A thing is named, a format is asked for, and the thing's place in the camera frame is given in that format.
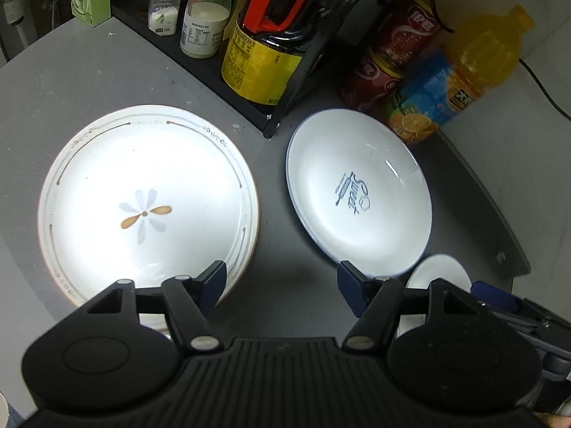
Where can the small clear spice jar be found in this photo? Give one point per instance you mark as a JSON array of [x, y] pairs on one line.
[[162, 17]]

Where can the small white plate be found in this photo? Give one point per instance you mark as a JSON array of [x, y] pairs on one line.
[[437, 266]]

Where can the white-filled glass jar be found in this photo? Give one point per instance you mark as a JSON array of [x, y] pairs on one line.
[[203, 25]]

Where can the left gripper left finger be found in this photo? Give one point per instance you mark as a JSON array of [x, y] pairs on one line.
[[188, 302]]

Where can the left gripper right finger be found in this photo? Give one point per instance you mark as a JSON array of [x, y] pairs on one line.
[[375, 304]]

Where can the black spice rack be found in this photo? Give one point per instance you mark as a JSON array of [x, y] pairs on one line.
[[309, 74]]

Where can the white blue-rimmed plate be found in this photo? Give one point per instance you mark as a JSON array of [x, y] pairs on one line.
[[359, 192]]

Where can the white flower pattern plate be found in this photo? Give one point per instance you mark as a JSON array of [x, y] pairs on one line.
[[146, 193]]

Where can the red drink can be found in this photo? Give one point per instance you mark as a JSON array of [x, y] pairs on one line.
[[398, 45]]

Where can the dark soy sauce jug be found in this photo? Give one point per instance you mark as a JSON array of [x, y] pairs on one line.
[[264, 50]]

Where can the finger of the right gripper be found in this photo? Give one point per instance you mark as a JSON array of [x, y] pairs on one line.
[[495, 298]]

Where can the orange juice bottle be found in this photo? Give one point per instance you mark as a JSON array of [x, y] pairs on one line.
[[481, 55]]

